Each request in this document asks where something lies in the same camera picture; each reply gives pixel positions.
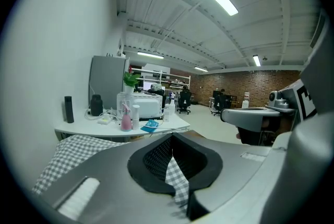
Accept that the white water dispenser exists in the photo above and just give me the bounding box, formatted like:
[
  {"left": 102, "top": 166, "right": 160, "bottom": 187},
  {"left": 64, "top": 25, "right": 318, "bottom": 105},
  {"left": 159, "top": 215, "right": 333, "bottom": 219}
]
[{"left": 241, "top": 91, "right": 252, "bottom": 109}]

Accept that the black thermos bottle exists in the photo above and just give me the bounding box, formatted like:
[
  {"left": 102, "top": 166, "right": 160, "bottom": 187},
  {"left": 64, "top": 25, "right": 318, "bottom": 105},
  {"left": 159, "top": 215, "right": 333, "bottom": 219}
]
[{"left": 64, "top": 95, "right": 75, "bottom": 124}]

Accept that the white microwave oven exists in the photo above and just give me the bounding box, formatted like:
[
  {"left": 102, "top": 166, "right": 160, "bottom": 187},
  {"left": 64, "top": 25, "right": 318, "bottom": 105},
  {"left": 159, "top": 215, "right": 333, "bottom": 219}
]
[{"left": 116, "top": 91, "right": 163, "bottom": 119}]

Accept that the green potted plant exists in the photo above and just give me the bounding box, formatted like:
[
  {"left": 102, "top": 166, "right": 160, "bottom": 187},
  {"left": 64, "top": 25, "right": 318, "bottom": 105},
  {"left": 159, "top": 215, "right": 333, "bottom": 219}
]
[{"left": 122, "top": 71, "right": 142, "bottom": 93}]

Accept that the white power cable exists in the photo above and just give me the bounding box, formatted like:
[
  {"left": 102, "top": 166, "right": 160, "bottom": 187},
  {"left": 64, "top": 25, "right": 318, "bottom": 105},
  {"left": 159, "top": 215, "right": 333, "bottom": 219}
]
[{"left": 85, "top": 81, "right": 111, "bottom": 121}]

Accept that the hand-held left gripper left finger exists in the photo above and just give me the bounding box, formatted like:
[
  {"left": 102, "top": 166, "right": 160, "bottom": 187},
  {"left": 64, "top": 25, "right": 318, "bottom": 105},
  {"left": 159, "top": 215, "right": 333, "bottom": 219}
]
[{"left": 41, "top": 134, "right": 188, "bottom": 224}]

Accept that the blue packet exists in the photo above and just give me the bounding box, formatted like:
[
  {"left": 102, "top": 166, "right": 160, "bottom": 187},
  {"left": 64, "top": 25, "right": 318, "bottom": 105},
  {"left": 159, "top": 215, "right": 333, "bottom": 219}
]
[{"left": 140, "top": 119, "right": 160, "bottom": 133}]

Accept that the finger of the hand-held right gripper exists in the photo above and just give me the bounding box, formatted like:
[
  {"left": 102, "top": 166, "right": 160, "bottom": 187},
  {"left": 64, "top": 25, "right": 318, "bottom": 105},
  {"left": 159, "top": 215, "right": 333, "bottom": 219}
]
[{"left": 220, "top": 107, "right": 282, "bottom": 133}]

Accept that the clear spray bottle blue trigger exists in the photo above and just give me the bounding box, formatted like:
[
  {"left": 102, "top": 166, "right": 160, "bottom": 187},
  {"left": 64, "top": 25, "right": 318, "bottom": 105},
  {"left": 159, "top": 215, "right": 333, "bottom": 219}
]
[{"left": 169, "top": 94, "right": 177, "bottom": 114}]

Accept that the grey checked cloth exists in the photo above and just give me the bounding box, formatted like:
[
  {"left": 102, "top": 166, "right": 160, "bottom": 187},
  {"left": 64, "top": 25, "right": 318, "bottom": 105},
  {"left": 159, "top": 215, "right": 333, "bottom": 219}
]
[{"left": 31, "top": 135, "right": 190, "bottom": 218}]

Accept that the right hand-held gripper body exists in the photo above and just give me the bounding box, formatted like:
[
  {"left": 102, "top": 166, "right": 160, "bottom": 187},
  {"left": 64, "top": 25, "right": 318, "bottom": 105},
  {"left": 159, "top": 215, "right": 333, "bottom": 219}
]
[{"left": 236, "top": 79, "right": 318, "bottom": 146}]

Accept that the dark brown jar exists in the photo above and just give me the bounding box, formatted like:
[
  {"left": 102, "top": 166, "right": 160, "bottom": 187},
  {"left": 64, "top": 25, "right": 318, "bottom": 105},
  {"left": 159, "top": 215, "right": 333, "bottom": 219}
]
[{"left": 89, "top": 93, "right": 104, "bottom": 117}]

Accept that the white power strip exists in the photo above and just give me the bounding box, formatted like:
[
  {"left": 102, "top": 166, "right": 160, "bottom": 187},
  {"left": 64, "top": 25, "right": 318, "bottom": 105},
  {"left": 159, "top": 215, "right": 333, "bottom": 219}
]
[{"left": 97, "top": 113, "right": 114, "bottom": 125}]

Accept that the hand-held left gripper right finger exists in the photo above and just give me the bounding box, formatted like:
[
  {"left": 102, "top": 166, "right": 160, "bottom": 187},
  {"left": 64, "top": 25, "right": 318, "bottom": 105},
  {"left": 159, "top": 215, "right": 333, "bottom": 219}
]
[{"left": 173, "top": 132, "right": 274, "bottom": 222}]

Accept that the white shelving rack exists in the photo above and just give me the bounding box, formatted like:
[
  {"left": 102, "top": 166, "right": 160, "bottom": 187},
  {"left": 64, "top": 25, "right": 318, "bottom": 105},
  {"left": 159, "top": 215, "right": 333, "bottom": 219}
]
[{"left": 129, "top": 67, "right": 192, "bottom": 104}]

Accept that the slim white spray bottle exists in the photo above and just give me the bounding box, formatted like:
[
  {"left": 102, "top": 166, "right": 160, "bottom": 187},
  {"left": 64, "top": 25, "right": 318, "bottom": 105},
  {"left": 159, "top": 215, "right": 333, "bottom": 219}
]
[{"left": 131, "top": 104, "right": 141, "bottom": 131}]

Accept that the grey cabinet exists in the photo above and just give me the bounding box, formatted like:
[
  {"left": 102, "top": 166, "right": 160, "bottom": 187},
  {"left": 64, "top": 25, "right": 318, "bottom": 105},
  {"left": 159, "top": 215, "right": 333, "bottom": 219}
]
[{"left": 88, "top": 55, "right": 130, "bottom": 110}]

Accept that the clear water bottle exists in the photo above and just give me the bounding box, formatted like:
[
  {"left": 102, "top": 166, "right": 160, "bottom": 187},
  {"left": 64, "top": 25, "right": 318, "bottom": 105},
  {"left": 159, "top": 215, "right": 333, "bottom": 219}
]
[{"left": 163, "top": 103, "right": 171, "bottom": 122}]

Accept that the pink spray bottle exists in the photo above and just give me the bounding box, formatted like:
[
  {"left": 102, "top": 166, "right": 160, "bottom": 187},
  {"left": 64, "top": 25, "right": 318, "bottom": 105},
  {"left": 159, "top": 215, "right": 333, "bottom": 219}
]
[{"left": 120, "top": 102, "right": 134, "bottom": 133}]

